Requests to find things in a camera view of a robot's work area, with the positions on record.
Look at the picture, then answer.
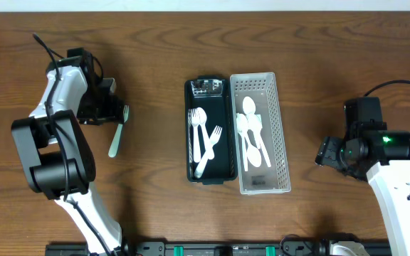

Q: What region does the mint green plastic fork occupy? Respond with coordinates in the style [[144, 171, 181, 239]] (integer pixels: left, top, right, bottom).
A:
[[108, 105, 130, 158]]

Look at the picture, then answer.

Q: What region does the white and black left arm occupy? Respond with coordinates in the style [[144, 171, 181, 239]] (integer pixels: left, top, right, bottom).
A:
[[11, 48, 134, 255]]

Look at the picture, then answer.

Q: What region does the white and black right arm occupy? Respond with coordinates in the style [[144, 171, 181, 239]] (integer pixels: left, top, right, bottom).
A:
[[315, 130, 410, 255]]

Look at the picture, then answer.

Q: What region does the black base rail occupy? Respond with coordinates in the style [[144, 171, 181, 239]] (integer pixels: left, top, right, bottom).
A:
[[44, 233, 393, 256]]

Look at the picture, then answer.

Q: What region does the dark green plastic basket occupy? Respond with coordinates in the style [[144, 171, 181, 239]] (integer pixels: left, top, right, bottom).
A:
[[184, 75, 238, 185]]

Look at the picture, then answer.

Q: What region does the white plastic spoon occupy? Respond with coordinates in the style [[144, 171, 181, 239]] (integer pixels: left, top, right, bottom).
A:
[[236, 113, 248, 171], [196, 107, 214, 159], [247, 114, 271, 168], [243, 132, 262, 168], [243, 96, 262, 149]]

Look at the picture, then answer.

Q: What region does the white plastic fork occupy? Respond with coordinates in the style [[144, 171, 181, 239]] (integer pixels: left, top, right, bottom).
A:
[[194, 126, 222, 178], [191, 109, 201, 163]]

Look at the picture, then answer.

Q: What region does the clear white plastic basket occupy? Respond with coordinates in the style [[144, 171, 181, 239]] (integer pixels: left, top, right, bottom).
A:
[[230, 72, 291, 195]]

